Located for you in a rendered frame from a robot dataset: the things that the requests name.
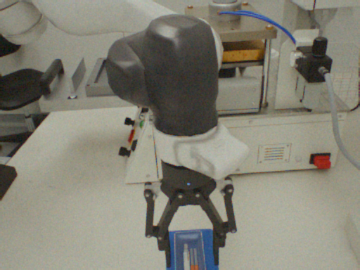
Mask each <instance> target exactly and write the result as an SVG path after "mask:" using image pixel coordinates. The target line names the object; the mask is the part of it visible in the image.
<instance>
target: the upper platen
mask: <svg viewBox="0 0 360 270"><path fill-rule="evenodd" d="M222 45H223V49H224V50H223V58H222V62H221V67H220V68H244V67H253V66H262V65H263V55H264V42H263V41H262V40H245V41H228V42H222Z"/></svg>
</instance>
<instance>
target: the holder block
mask: <svg viewBox="0 0 360 270"><path fill-rule="evenodd" d="M105 63H106V58H98V60H97V61H96V64H95V65H94V68H93V70H92V72H91V74H90V76H89V80H88V81H87V83H86V86H85V90H86V96H100V95H115V93H114V92H113V90H112V89H111V88H110V85H108V76H107V72H106V69H105Z"/></svg>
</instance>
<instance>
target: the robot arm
mask: <svg viewBox="0 0 360 270"><path fill-rule="evenodd" d="M48 21H49V22H50V23H51V24H52V25H53V26H54V27H57V28H58V29H60V30H62V31H64V32H66V33H68V34H71V35H77V36H81V37H83V36H88V35H97V34H105V33H110V32H135V34H133V35H129V36H127V37H123V38H121V39H118V40H116V41H114V42H113V44H112V45H111V47H110V48H109V49H108V56H107V58H106V63H105V69H106V72H107V76H108V85H110V88H111V89H112V91H113V92H114V93H115V95H117V96H118V97H120V98H121V100H124V101H126V102H129V103H131V104H133V105H136V106H138V107H145V108H150V110H151V111H152V113H153V136H154V141H155V153H156V155H158V157H160V161H161V167H162V179H161V181H160V183H158V184H152V183H151V182H145V184H144V190H143V196H144V198H145V199H146V202H147V208H146V233H145V237H147V238H150V237H156V238H157V244H158V250H159V251H165V261H166V265H167V268H171V252H170V241H169V230H168V227H169V225H170V222H171V221H172V220H173V216H174V215H175V213H176V212H177V211H178V208H179V207H183V206H187V205H200V207H201V208H202V210H203V211H205V214H206V215H207V216H208V218H209V220H210V221H211V223H212V224H213V257H214V265H215V266H218V265H219V248H224V247H225V239H226V234H227V233H228V232H231V233H235V232H237V227H236V218H235V214H234V211H233V202H232V197H233V192H234V187H233V181H232V179H231V177H226V178H225V180H220V179H223V178H224V177H225V176H228V174H230V173H232V172H234V171H235V170H236V169H237V168H238V167H239V166H240V165H241V164H242V163H243V162H244V161H245V160H246V159H247V158H248V157H249V155H250V149H249V147H248V145H246V144H245V143H244V142H242V141H241V140H240V139H238V137H236V136H235V135H233V134H232V133H231V132H230V131H229V130H228V129H227V128H226V127H225V126H224V125H223V124H222V123H221V122H218V112H217V109H216V107H215V102H216V99H217V96H218V73H219V70H220V67H221V62H222V58H223V50H224V49H223V45H222V42H221V40H220V36H219V35H218V34H217V32H215V30H213V27H211V26H210V25H209V23H208V22H207V21H205V20H203V19H202V18H196V17H194V16H192V15H180V14H178V13H175V12H173V11H171V10H169V9H168V8H165V7H163V6H161V5H159V4H157V3H155V2H153V1H151V0H0V33H1V35H3V36H4V37H5V38H6V39H7V40H9V41H10V42H11V43H14V44H16V45H21V44H28V43H31V42H33V41H36V40H39V38H40V37H41V35H43V33H44V32H45V31H46V29H47V25H48ZM216 188H217V189H219V192H220V194H222V195H223V198H224V204H225V210H226V215H227V218H228V221H223V219H222V218H221V217H220V214H219V213H218V211H217V210H216V208H215V206H214V205H213V202H212V201H211V200H210V194H211V193H212V192H213V191H214V190H215V189H216ZM161 191H162V192H163V193H164V194H165V195H166V196H167V197H168V198H169V200H168V202H167V204H166V206H165V209H164V211H163V213H162V216H161V217H160V220H159V222H158V223H157V226H156V225H153V217H154V210H155V200H156V198H157V197H158V194H159V192H161Z"/></svg>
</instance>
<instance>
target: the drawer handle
mask: <svg viewBox="0 0 360 270"><path fill-rule="evenodd" d="M58 73H64V69H63V63H62V61H61V59H55V60H54V61H53V62H52V64H51V65H50V66H49V68H48V69H47V70H46V72H45V73H44V74H43V75H42V76H41V78H40V80H39V85H40V88H41V93H42V95H49V94H51V89H50V85H51V83H52V81H53V80H54V78H55V77H56V75H57V74H58Z"/></svg>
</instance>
